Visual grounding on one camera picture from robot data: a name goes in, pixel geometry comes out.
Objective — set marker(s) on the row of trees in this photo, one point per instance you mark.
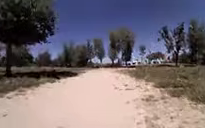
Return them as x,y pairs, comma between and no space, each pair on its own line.
120,43

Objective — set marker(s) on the pale sandy dirt path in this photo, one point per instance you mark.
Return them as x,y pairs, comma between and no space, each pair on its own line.
90,100

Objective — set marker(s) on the thin forked tree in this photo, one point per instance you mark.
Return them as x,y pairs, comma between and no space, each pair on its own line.
175,40

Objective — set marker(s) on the dry grass field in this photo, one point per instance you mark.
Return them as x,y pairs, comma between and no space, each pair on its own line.
183,83

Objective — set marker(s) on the large dark broad tree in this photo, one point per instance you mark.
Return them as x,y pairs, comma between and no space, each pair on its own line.
20,20

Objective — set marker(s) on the dry grass with dark ditch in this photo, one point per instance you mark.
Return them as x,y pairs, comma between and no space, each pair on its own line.
10,83

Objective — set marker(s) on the dense cluster of trees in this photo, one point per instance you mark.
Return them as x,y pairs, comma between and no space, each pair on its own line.
201,43

